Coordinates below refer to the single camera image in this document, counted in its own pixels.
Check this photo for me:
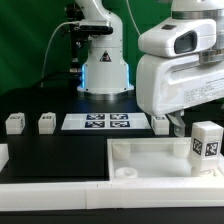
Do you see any white cable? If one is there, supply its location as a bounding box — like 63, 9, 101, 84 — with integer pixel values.
125, 0, 142, 36
40, 20, 81, 88

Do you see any white cable right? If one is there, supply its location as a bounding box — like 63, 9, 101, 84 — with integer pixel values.
125, 0, 142, 36

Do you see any black cable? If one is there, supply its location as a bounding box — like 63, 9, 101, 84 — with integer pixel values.
31, 71, 81, 88

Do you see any white square tabletop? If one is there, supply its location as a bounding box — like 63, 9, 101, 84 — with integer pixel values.
107, 138, 224, 187

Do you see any white front fence bar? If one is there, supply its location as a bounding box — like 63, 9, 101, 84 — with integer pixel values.
0, 178, 224, 211

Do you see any white fence bar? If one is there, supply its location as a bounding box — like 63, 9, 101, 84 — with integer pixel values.
0, 178, 224, 211
0, 144, 9, 172

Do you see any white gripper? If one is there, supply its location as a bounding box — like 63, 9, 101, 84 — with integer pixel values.
136, 54, 224, 137

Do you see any white marker sheet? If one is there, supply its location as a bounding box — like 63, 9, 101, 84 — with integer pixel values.
62, 113, 150, 131

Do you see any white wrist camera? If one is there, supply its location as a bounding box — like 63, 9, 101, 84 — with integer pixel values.
138, 18, 217, 58

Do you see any white left fence bar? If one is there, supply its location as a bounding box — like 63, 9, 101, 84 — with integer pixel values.
0, 144, 9, 172

